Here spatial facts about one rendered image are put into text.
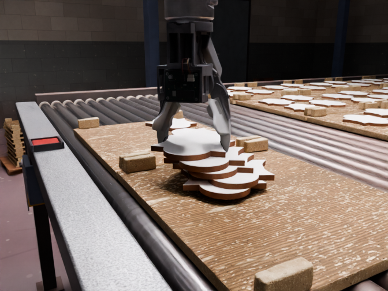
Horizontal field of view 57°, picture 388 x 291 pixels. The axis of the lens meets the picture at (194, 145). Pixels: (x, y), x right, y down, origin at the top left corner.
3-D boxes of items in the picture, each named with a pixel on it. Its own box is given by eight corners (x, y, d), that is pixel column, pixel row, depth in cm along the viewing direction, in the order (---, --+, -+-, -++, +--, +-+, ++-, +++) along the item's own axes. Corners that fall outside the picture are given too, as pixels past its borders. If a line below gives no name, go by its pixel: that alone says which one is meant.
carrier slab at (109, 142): (116, 180, 66) (115, 171, 65) (73, 134, 101) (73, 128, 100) (265, 153, 82) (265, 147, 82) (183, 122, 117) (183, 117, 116)
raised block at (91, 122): (78, 129, 99) (78, 119, 98) (77, 128, 101) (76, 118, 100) (100, 127, 102) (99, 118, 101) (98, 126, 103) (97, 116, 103)
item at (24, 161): (26, 217, 104) (18, 159, 99) (23, 200, 116) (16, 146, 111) (67, 209, 109) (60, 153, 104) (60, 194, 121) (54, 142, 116)
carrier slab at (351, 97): (374, 112, 135) (376, 100, 133) (297, 99, 170) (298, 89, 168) (429, 105, 150) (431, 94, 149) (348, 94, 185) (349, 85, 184)
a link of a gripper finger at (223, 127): (218, 160, 55) (192, 107, 54) (227, 150, 61) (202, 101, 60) (236, 153, 54) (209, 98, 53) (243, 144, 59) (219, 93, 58)
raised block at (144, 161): (126, 174, 64) (125, 159, 64) (123, 171, 66) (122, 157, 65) (156, 169, 67) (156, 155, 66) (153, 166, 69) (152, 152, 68)
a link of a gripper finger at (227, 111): (211, 127, 59) (187, 79, 58) (213, 125, 60) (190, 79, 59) (236, 116, 57) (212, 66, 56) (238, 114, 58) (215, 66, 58)
